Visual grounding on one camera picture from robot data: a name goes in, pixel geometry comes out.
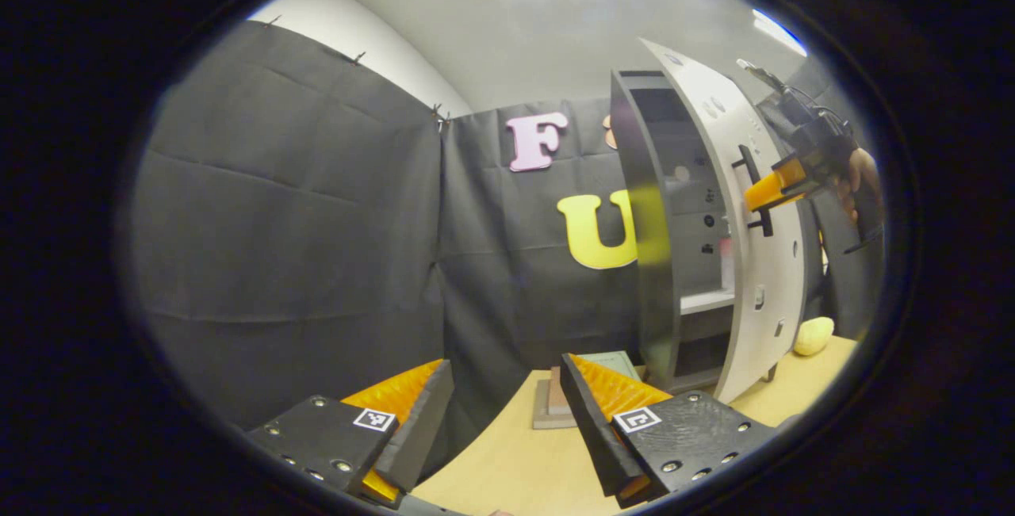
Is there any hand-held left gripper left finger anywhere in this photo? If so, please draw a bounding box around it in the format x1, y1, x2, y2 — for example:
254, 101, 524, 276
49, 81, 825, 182
246, 358, 455, 510

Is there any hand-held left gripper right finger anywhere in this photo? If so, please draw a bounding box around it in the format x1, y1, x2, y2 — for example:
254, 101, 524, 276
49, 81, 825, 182
560, 353, 778, 509

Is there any small ceiling light panel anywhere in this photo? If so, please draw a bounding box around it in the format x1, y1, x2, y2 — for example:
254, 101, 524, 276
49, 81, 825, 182
752, 9, 808, 57

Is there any yellow lumpy toy fruit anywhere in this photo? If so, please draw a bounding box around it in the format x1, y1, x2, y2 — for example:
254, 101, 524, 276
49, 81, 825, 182
793, 316, 835, 357

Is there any black door handle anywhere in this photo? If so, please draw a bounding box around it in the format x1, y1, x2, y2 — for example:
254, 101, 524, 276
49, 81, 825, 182
731, 145, 774, 238

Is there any dark grey cabinet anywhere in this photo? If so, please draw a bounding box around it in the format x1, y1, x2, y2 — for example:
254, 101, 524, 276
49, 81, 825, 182
609, 68, 742, 395

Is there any black backdrop cloth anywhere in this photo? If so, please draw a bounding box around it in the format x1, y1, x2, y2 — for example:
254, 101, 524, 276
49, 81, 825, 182
127, 19, 885, 485

